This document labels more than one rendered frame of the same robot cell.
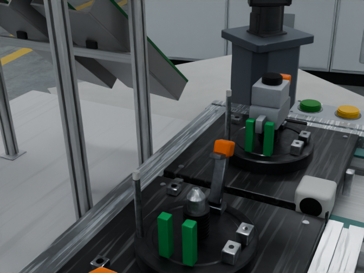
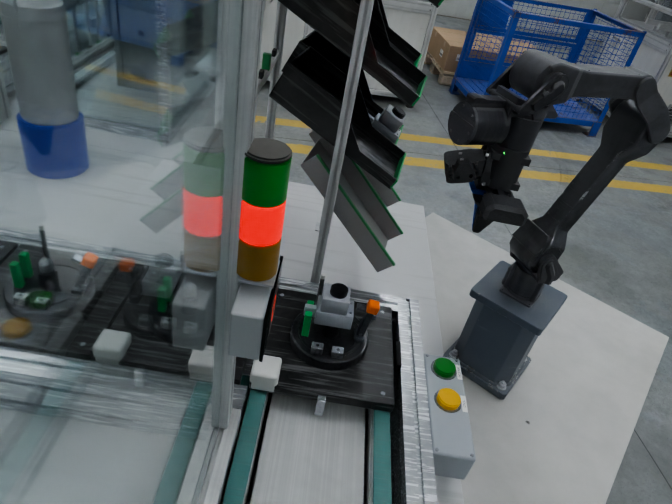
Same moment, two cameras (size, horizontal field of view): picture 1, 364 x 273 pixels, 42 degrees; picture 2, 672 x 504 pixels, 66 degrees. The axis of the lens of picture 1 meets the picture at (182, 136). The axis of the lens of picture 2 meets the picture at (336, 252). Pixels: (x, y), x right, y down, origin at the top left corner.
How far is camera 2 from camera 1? 82 cm
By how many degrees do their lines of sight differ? 50
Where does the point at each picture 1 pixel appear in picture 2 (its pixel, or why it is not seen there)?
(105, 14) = (315, 172)
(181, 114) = (447, 301)
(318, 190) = (259, 366)
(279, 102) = (321, 306)
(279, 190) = (268, 351)
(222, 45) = not seen: outside the picture
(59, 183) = (298, 260)
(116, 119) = (407, 264)
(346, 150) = (356, 394)
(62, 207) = not seen: hidden behind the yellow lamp
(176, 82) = (379, 258)
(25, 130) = not seen: hidden behind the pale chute
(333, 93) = (602, 426)
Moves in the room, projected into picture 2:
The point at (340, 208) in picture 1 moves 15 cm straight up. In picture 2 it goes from (302, 413) to (315, 352)
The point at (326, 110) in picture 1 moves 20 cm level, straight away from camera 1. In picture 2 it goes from (447, 383) to (549, 386)
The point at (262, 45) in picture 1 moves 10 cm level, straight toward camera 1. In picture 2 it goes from (475, 291) to (427, 293)
